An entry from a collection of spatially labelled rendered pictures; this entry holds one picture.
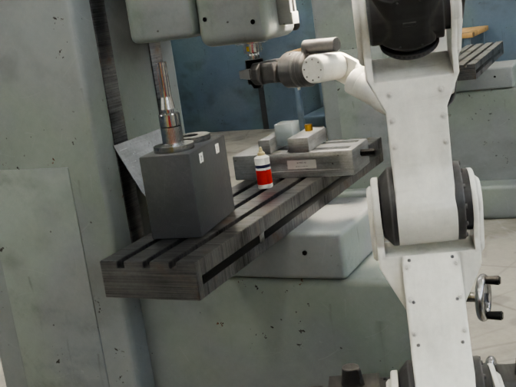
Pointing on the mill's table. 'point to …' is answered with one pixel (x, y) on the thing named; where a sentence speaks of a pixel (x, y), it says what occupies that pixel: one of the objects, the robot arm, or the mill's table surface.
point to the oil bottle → (265, 181)
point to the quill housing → (239, 21)
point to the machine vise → (304, 160)
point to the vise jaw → (306, 140)
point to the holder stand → (187, 186)
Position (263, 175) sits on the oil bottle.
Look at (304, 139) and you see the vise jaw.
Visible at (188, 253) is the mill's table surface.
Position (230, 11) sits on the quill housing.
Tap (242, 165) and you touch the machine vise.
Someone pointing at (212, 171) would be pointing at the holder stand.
